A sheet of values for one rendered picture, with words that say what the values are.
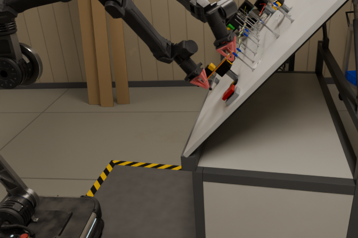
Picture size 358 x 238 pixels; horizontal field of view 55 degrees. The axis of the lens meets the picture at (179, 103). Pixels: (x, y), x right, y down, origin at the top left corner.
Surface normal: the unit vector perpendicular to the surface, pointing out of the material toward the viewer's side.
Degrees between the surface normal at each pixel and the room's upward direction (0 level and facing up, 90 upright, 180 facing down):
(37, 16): 90
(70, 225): 0
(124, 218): 0
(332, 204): 90
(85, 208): 0
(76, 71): 90
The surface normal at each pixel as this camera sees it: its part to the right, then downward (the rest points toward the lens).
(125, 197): -0.07, -0.91
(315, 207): -0.23, 0.41
